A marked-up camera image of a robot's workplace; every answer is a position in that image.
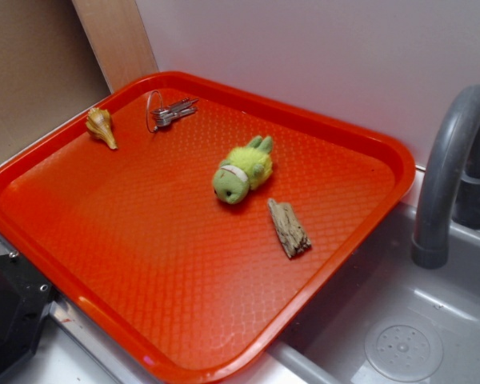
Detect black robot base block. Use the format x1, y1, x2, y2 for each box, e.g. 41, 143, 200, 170
0, 254, 54, 380

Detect green yellow plush toy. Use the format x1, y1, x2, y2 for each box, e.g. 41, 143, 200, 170
212, 136, 274, 205

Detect orange plastic tray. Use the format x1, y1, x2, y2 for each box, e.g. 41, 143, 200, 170
0, 72, 415, 383

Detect brown driftwood piece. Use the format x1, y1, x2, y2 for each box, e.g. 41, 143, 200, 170
267, 198, 312, 259

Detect tan conch seashell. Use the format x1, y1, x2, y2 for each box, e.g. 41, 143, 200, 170
86, 107, 118, 150

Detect grey toy sink basin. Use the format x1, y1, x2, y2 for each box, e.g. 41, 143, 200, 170
270, 204, 480, 383

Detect light wooden board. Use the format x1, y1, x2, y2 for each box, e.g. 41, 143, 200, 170
72, 0, 158, 92

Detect grey curved faucet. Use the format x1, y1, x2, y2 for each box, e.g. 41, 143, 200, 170
411, 85, 480, 269

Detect brown cardboard panel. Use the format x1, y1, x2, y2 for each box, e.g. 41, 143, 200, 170
0, 1, 109, 165

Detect silver keys on ring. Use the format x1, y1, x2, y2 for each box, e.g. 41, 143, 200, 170
145, 90, 199, 134

